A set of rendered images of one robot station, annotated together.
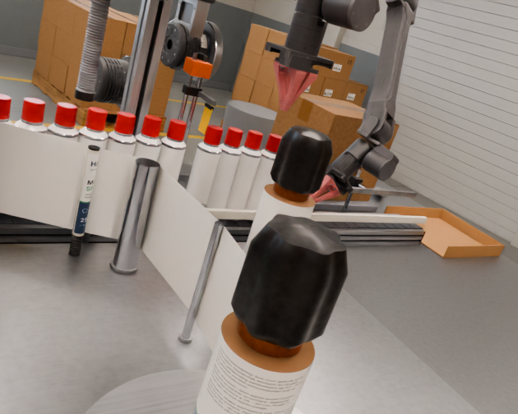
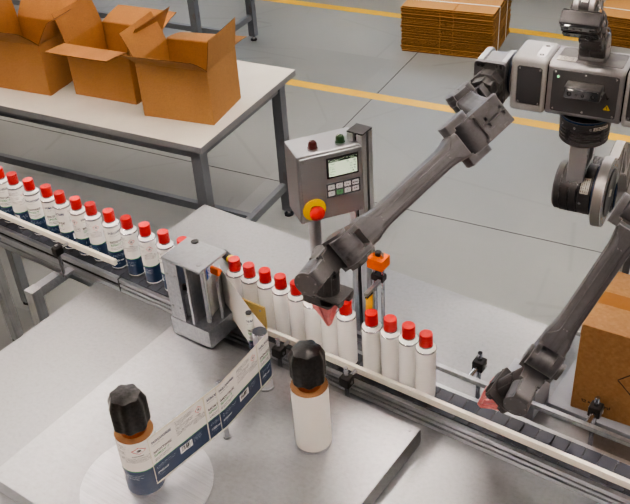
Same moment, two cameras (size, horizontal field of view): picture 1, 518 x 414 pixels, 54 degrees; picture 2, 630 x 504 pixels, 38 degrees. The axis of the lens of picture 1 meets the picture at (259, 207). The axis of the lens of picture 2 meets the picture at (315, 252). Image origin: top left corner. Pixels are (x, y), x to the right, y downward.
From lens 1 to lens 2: 200 cm
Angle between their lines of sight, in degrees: 67
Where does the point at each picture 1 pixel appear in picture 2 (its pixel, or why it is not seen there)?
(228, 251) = (210, 397)
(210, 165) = (365, 339)
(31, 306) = (198, 384)
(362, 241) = (546, 473)
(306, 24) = not seen: hidden behind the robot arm
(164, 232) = (254, 375)
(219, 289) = (211, 414)
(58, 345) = (182, 406)
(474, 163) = not seen: outside the picture
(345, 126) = (605, 341)
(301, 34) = not seen: hidden behind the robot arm
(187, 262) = (237, 396)
